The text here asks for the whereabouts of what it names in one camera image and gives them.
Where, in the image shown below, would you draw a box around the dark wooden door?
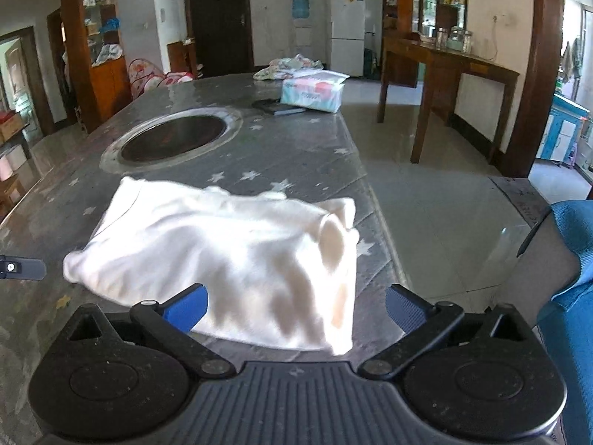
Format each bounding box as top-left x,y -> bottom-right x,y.
182,0 -> 255,79

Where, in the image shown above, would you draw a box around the patterned cloth pile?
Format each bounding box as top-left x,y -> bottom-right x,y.
253,54 -> 325,80

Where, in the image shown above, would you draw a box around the white shirt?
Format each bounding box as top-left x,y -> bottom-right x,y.
62,176 -> 360,357

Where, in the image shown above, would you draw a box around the white refrigerator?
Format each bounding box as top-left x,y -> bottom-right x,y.
330,0 -> 367,78

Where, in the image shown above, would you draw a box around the glass jars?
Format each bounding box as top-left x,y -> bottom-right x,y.
434,27 -> 474,53

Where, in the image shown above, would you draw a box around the grey star-print table cover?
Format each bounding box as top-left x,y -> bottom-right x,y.
0,74 -> 409,445

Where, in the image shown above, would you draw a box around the black flat remote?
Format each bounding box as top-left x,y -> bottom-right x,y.
251,98 -> 307,117

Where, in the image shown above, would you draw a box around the person's blue knitted sweater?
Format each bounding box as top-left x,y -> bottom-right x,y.
536,201 -> 593,445

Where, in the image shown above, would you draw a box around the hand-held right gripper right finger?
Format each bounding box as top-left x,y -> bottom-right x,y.
359,284 -> 530,379

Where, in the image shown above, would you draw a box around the wooden side table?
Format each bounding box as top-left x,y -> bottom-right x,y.
377,37 -> 521,164

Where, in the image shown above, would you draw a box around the grey floor mat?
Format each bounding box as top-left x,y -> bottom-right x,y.
488,175 -> 557,229

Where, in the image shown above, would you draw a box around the cardboard box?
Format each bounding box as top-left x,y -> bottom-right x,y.
0,110 -> 25,144

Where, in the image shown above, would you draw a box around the pink floral play tent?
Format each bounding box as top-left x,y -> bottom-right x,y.
127,58 -> 196,101

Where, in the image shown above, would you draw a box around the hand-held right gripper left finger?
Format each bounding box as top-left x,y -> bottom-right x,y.
67,284 -> 237,379

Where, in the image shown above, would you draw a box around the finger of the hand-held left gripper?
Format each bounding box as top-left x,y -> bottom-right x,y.
0,255 -> 47,281

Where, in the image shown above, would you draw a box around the pastel tissue pack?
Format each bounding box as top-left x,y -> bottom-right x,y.
280,69 -> 351,114

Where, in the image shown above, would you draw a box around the wooden wall shelf unit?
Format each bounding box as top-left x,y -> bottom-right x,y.
382,0 -> 470,53

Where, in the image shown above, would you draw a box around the water dispenser with blue bottle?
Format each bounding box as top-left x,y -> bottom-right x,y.
290,0 -> 314,63

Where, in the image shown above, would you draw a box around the pink round box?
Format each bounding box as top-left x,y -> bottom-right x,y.
0,144 -> 29,182

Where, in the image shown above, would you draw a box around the tall wooden display cabinet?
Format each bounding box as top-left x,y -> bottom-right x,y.
59,0 -> 133,134

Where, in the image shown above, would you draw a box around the dark wooden pillar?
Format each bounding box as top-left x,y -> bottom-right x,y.
499,0 -> 565,179

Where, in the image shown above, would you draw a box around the blue cabinet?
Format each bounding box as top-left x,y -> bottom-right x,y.
536,94 -> 593,164

